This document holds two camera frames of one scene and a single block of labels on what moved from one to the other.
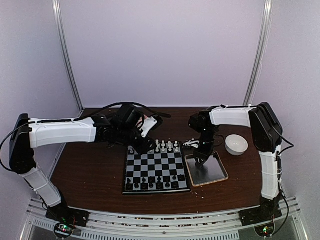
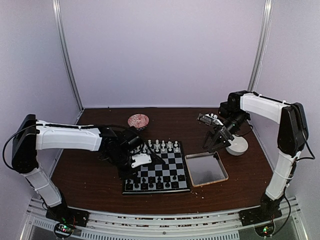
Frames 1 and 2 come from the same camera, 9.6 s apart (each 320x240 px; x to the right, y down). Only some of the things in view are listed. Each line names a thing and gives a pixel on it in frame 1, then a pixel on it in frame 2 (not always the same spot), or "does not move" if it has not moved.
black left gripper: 143,148 → 125,174
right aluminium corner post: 262,48 does not move
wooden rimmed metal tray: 212,171 does not move
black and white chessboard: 162,169 does not move
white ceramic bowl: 236,145 does not move
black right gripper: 202,155 → 225,134
